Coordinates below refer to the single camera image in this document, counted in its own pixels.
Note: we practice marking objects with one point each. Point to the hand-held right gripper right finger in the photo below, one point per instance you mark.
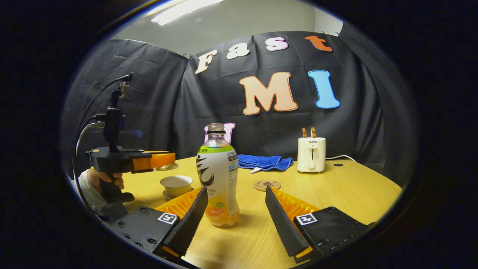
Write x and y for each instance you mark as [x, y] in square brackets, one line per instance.
[283, 228]

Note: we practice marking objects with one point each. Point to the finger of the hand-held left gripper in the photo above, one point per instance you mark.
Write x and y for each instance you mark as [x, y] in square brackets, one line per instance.
[160, 160]

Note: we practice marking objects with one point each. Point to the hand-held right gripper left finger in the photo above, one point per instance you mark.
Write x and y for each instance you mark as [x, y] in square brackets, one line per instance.
[190, 228]

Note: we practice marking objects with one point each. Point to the tan teacup lid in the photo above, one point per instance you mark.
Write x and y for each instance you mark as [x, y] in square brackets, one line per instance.
[167, 167]

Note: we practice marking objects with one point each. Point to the tan ceramic teacup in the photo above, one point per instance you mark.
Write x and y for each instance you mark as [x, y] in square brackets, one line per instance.
[176, 185]

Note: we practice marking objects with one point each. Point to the round cork coaster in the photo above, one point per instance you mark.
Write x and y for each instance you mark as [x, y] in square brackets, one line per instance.
[267, 185]

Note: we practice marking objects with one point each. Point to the plastic water bottle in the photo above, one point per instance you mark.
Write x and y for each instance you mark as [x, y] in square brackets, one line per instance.
[218, 175]

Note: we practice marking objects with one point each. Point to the white teacup saucer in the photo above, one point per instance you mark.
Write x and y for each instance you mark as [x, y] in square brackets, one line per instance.
[168, 195]

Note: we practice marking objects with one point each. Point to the blue folded towel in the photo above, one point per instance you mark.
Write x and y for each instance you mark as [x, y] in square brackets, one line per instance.
[263, 161]

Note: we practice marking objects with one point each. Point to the cream toaster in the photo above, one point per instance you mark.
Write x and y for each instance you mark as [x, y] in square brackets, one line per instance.
[311, 157]

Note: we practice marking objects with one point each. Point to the black backdrop cloth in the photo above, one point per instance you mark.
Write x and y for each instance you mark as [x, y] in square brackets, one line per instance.
[283, 127]

